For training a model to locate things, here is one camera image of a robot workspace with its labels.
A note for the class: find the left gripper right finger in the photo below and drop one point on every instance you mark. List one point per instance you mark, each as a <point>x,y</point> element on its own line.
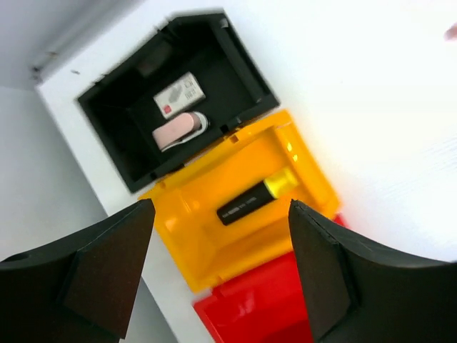
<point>357,290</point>

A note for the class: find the black storage bin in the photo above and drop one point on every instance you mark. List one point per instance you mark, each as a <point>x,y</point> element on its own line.
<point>195,62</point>

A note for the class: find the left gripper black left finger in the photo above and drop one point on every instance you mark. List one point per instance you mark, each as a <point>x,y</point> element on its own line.
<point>80,288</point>

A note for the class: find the white eraser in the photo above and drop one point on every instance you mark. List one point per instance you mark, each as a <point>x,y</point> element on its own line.
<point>181,129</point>

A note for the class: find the white pen orange cap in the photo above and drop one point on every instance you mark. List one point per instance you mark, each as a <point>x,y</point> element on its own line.
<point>451,33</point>

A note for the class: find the yellow black highlighter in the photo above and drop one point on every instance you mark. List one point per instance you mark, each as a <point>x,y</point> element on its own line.
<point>264,192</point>

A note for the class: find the red storage bin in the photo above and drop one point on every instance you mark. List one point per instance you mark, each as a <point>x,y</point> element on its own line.
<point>252,277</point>

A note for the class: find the white eraser block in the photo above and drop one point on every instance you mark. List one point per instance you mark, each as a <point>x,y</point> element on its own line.
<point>179,96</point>

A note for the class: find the yellow storage bin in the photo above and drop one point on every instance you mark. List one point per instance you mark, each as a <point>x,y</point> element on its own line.
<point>187,200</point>

